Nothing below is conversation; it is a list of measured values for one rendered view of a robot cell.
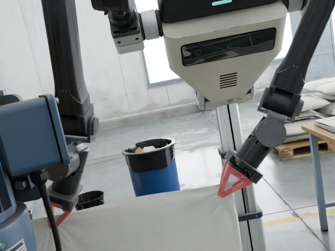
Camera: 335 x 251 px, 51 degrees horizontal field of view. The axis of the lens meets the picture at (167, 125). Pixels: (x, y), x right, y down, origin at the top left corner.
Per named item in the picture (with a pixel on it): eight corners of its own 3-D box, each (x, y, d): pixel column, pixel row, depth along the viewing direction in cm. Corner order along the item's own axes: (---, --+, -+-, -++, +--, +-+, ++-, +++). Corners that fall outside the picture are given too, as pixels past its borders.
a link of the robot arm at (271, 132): (303, 100, 78) (265, 87, 80) (312, 96, 67) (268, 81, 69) (283, 151, 79) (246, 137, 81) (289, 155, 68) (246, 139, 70)
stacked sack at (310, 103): (319, 103, 428) (318, 92, 425) (331, 108, 386) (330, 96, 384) (263, 112, 437) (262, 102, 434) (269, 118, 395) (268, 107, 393)
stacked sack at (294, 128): (320, 122, 432) (318, 112, 430) (337, 129, 390) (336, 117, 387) (266, 133, 433) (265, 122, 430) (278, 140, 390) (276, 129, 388)
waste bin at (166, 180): (186, 197, 348) (174, 134, 337) (191, 220, 297) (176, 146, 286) (138, 207, 348) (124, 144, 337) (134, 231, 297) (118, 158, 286)
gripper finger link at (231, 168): (209, 191, 78) (235, 157, 76) (205, 181, 85) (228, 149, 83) (234, 208, 78) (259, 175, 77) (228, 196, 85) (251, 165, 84)
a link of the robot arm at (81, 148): (94, 143, 80) (71, 135, 80) (83, 150, 73) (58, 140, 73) (85, 171, 81) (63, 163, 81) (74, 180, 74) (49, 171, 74)
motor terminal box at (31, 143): (65, 167, 54) (47, 93, 52) (79, 181, 45) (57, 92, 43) (8, 184, 51) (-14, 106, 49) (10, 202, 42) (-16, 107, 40)
